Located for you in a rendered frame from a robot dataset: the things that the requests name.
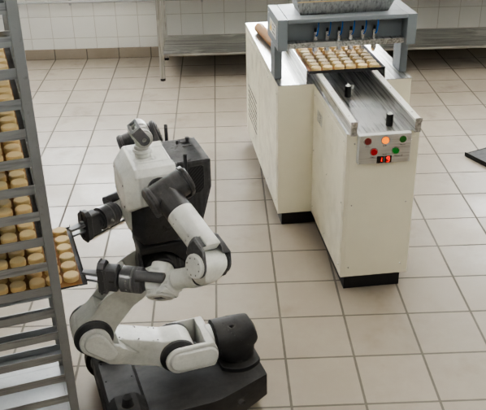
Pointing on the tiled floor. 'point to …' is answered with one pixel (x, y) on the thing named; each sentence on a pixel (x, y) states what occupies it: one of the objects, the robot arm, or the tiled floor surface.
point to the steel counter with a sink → (192, 45)
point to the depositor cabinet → (292, 122)
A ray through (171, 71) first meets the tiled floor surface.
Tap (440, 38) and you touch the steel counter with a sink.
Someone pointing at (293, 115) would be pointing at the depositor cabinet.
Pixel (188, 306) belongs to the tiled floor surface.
